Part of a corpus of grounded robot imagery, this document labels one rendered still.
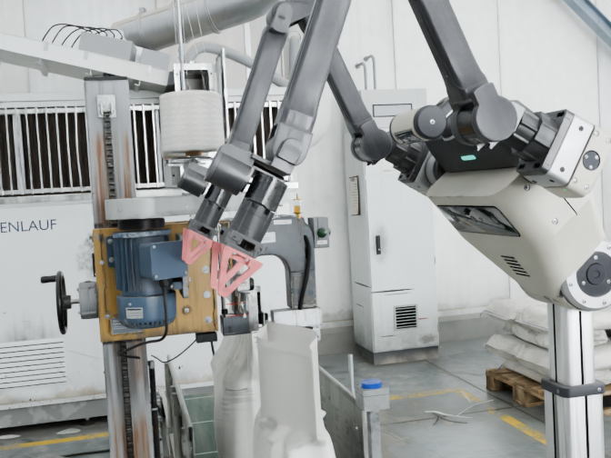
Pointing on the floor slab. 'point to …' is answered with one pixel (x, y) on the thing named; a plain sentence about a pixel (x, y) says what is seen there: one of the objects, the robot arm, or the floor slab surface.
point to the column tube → (137, 373)
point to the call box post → (374, 434)
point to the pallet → (524, 387)
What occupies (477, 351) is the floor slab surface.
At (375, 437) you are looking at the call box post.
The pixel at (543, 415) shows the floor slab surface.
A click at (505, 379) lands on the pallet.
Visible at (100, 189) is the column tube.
